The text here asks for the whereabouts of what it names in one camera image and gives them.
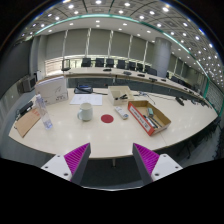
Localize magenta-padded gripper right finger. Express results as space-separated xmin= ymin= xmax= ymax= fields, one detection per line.
xmin=132 ymin=142 xmax=184 ymax=186

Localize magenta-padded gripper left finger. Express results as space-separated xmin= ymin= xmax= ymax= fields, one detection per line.
xmin=40 ymin=142 xmax=92 ymax=186

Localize open brown red-labelled cardboard box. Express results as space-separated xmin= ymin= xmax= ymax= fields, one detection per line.
xmin=127 ymin=99 xmax=172 ymax=137

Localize white ceramic mug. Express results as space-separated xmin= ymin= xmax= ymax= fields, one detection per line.
xmin=76 ymin=102 xmax=94 ymax=122

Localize flat round red coaster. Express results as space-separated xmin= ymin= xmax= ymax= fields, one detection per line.
xmin=100 ymin=113 xmax=115 ymax=124

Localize brown kraft paper envelope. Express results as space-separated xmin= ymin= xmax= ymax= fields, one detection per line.
xmin=13 ymin=107 xmax=42 ymax=139

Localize white printed paper sheet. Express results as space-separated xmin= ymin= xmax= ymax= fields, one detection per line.
xmin=69 ymin=93 xmax=104 ymax=107

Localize black desktop microphone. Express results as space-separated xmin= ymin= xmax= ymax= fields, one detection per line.
xmin=175 ymin=96 xmax=185 ymax=107

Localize black desk phone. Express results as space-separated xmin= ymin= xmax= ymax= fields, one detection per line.
xmin=73 ymin=83 xmax=94 ymax=95

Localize black rectangular device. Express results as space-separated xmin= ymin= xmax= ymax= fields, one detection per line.
xmin=18 ymin=100 xmax=34 ymax=117

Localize large white printed cardboard box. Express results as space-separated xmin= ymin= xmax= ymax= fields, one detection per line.
xmin=34 ymin=75 xmax=69 ymax=106

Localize small open white cardboard box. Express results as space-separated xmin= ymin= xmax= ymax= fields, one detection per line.
xmin=107 ymin=85 xmax=135 ymax=107

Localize grey box monitor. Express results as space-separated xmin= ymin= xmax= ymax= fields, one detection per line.
xmin=16 ymin=75 xmax=37 ymax=94

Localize long curved conference desk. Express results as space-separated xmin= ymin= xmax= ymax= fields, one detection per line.
xmin=63 ymin=66 xmax=211 ymax=103

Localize row of black office chairs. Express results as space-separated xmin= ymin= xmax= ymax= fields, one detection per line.
xmin=61 ymin=57 xmax=184 ymax=84

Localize recessed ceiling lights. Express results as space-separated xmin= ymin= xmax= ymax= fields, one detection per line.
xmin=19 ymin=0 xmax=224 ymax=81

